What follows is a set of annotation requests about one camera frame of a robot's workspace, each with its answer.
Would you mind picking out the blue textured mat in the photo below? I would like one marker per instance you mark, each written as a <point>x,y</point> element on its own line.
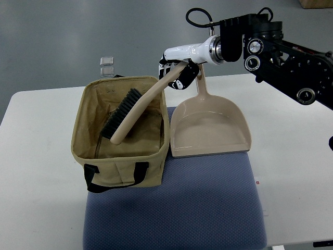
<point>203,202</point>

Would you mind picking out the wooden box corner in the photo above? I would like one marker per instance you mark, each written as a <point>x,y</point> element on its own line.
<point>316,4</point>

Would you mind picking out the upper clear floor marker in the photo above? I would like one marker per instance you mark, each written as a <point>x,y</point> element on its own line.
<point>106,61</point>

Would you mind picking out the beige plastic dustpan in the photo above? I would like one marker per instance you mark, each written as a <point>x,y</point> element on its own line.
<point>208,124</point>

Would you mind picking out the clear floor marker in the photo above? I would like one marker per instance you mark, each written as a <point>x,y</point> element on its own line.
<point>106,71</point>
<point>106,61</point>

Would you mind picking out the beige broom black bristles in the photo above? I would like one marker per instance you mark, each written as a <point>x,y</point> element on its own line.
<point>133,105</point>

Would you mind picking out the yellow fabric bag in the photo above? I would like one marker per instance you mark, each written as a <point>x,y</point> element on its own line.
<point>139,160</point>

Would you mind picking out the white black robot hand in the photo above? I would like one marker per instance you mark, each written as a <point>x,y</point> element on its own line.
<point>193,55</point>

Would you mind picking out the lower clear floor marker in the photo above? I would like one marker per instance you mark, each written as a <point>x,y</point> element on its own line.
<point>106,71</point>

